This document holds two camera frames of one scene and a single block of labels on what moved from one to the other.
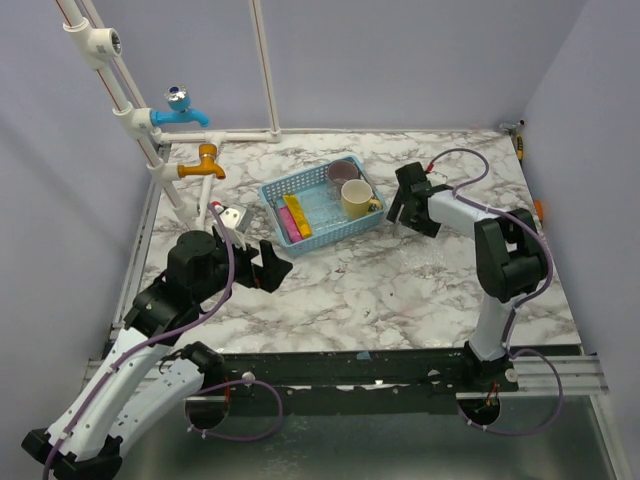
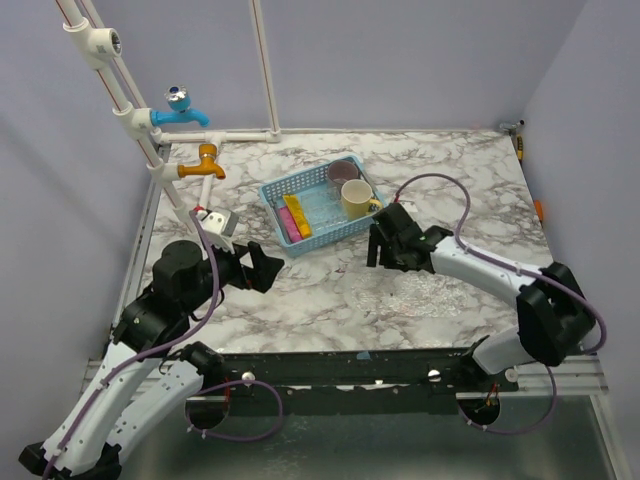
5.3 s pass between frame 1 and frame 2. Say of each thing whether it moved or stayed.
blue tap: stayed
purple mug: stayed
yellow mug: stayed
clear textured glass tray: moved
